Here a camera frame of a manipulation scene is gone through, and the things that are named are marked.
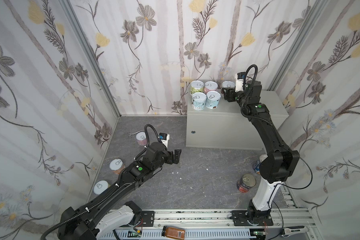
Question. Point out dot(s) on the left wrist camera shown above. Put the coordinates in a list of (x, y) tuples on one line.
[(164, 138)]

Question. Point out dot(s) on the grey metal cabinet box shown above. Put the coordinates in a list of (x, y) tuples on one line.
[(221, 128)]

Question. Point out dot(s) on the blue label can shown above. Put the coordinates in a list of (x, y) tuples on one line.
[(256, 165)]

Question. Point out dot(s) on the pink label can back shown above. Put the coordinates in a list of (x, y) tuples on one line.
[(141, 138)]

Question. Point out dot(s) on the white handled tool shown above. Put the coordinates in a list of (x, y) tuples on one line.
[(290, 231)]

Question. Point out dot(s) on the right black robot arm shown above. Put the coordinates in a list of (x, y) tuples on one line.
[(281, 160)]

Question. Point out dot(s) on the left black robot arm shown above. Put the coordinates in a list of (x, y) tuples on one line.
[(83, 223)]

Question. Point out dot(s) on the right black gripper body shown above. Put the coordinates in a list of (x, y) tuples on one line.
[(230, 95)]

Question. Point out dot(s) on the green label can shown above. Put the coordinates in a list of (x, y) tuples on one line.
[(197, 87)]

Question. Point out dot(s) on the orange label can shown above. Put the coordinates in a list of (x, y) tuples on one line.
[(117, 166)]

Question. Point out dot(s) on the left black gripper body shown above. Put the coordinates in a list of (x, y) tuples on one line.
[(171, 156)]

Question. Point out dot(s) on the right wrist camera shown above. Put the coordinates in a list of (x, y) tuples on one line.
[(240, 81)]

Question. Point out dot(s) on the red dark label can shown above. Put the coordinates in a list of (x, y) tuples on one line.
[(246, 182)]

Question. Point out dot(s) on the pink label can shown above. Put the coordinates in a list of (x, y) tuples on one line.
[(210, 86), (141, 138)]

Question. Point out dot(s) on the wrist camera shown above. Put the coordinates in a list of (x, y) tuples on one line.
[(164, 138), (240, 81)]

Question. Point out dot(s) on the yellow label can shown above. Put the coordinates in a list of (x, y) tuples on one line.
[(100, 187)]

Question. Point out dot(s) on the orange brown bottle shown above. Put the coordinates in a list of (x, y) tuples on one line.
[(173, 233)]

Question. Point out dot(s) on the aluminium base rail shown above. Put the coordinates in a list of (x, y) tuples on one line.
[(215, 224)]

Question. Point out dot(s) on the teal can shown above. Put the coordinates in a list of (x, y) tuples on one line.
[(213, 99), (228, 85), (199, 101)]

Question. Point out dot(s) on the pink label can front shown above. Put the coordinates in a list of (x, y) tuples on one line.
[(210, 86)]

